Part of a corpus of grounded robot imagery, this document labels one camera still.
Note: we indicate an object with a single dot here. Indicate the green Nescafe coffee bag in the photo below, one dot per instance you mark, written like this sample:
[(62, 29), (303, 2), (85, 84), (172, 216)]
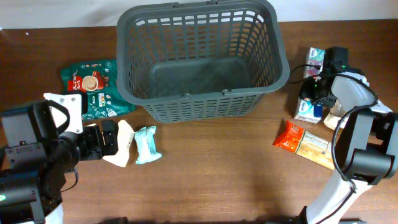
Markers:
[(98, 80)]

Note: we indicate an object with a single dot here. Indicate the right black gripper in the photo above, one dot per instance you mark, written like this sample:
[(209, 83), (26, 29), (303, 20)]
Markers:
[(315, 90)]

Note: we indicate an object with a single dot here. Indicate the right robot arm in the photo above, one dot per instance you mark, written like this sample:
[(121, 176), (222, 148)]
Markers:
[(364, 142)]

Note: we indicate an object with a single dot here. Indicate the mint green snack packet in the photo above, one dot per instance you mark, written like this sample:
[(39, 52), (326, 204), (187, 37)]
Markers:
[(146, 148)]

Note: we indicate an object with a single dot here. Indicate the Kleenex tissue multipack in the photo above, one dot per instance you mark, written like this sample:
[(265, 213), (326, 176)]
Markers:
[(307, 110)]

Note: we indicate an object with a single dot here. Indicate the dark grey plastic basket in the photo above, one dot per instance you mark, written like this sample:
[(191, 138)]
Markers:
[(199, 60)]

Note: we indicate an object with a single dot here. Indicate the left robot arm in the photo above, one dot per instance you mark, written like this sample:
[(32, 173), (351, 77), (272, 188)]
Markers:
[(41, 150)]

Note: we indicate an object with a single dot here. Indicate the brown white pastry bag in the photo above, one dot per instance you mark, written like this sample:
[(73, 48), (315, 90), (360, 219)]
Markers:
[(334, 116)]

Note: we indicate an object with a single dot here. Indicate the orange spaghetti packet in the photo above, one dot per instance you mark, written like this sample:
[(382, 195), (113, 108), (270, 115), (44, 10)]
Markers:
[(303, 143)]

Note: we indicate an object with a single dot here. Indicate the beige crumpled snack bag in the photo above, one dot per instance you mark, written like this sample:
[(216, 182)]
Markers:
[(125, 137)]

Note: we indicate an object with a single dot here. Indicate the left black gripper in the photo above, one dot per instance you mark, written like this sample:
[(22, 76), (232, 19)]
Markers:
[(94, 142)]

